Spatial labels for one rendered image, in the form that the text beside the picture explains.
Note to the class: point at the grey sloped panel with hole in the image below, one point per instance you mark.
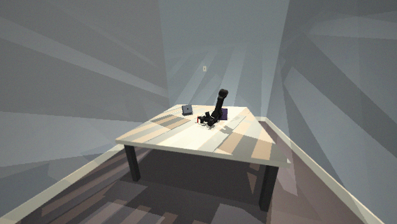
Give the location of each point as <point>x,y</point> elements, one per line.
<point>187,110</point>

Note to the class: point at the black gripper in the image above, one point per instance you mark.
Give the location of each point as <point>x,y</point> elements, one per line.
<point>203,119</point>

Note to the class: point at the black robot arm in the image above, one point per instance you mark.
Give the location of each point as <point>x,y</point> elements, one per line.
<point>217,113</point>

